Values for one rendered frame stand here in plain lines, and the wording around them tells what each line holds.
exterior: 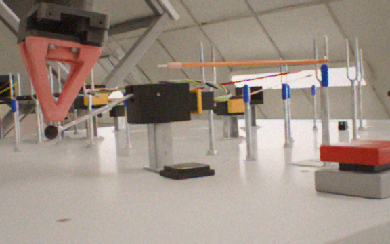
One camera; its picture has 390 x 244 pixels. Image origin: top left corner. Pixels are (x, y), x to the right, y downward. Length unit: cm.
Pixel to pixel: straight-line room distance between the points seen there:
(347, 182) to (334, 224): 8
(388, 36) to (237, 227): 330
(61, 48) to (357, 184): 29
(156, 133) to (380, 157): 26
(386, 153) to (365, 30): 323
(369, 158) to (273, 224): 10
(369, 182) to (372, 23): 318
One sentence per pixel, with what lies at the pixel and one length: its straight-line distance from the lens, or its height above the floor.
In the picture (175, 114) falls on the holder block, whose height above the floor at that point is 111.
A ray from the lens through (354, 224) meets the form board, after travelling 32.
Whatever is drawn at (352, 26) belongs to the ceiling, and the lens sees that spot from 363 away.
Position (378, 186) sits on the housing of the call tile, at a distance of 39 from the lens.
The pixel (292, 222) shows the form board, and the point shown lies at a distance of 32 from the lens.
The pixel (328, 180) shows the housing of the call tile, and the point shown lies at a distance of 41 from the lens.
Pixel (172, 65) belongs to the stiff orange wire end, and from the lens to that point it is 46.
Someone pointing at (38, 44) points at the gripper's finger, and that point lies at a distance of 51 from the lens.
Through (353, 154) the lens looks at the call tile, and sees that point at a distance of 40.
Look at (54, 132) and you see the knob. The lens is 53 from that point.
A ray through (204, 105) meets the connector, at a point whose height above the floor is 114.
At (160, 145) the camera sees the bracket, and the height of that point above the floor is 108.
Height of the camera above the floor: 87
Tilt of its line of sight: 25 degrees up
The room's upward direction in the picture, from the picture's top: 35 degrees clockwise
